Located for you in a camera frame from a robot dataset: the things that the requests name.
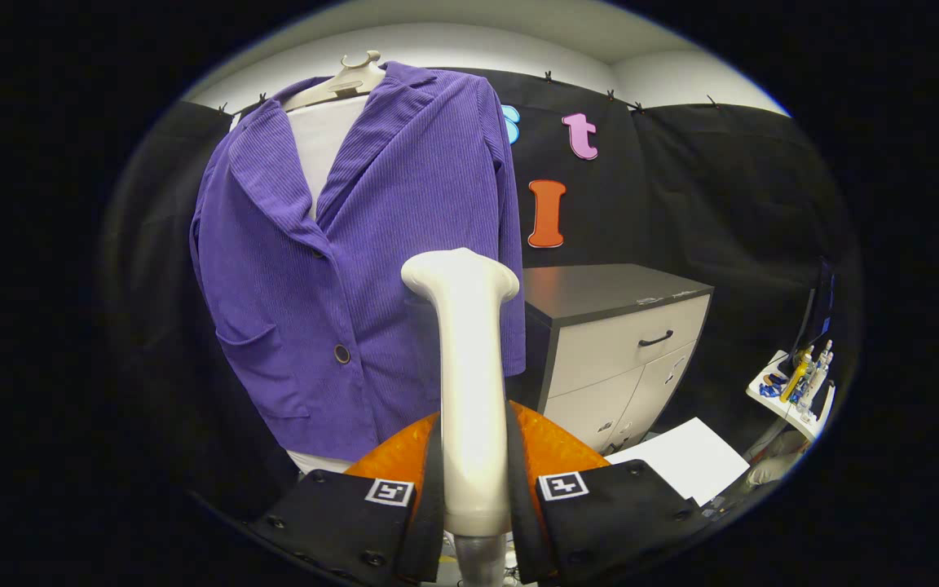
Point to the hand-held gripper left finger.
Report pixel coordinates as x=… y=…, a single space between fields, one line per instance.
x=430 y=514

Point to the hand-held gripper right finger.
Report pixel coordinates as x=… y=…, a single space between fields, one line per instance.
x=521 y=514

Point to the white garment steamer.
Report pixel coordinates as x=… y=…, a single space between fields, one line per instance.
x=469 y=367

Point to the purple ribbed jacket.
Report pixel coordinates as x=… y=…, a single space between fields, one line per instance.
x=372 y=285

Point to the white clothes hanger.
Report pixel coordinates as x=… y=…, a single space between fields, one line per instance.
x=347 y=81

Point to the white paper sheet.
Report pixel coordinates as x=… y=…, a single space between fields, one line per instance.
x=681 y=456

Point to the grey cabinet with drawers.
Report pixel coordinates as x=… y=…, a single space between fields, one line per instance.
x=600 y=350

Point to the white tray of tools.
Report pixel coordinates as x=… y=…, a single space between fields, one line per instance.
x=795 y=399

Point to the dark monitor screen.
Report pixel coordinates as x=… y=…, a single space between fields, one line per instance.
x=820 y=310

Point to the row of black clips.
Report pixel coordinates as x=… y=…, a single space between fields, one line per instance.
x=548 y=76

